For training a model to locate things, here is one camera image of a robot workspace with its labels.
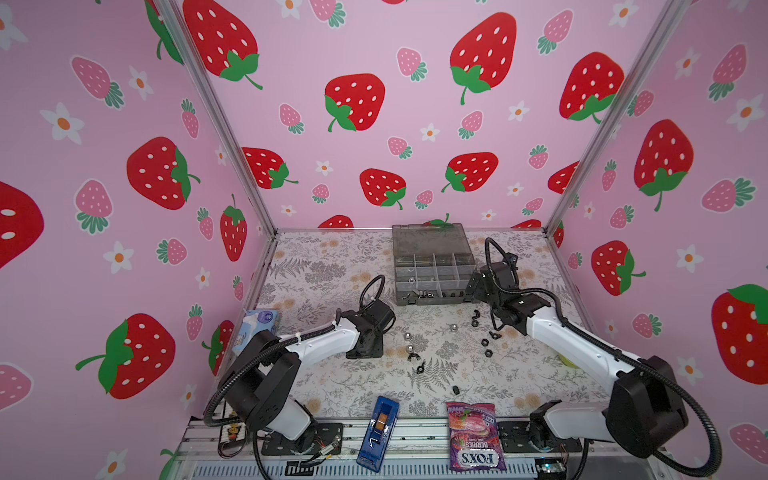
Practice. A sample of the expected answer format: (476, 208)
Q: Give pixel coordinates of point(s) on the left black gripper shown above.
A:
(380, 347)

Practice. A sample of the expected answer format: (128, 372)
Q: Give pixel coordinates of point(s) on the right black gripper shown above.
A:
(479, 288)

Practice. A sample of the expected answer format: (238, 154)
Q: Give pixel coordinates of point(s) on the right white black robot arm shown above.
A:
(646, 406)

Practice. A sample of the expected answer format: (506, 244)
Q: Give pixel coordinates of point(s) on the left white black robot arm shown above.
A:
(256, 389)

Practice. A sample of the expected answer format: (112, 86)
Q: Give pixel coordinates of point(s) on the grey plastic compartment organizer box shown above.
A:
(434, 257)

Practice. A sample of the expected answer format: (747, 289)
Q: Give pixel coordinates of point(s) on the yellow green bowl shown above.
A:
(567, 362)

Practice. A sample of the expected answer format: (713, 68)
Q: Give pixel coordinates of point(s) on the blue rectangular plastic box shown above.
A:
(378, 433)

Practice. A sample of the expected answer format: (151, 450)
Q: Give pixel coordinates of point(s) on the blue white tissue pack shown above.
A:
(254, 322)

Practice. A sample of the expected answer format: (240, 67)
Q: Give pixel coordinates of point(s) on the purple Fox's candy bag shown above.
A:
(474, 441)

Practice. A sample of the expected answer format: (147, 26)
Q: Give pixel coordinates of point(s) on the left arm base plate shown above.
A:
(319, 439)

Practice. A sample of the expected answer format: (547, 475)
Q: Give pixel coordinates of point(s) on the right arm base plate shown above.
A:
(518, 437)

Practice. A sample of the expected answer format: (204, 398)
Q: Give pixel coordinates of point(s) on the black keychain tag with letters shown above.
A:
(233, 438)

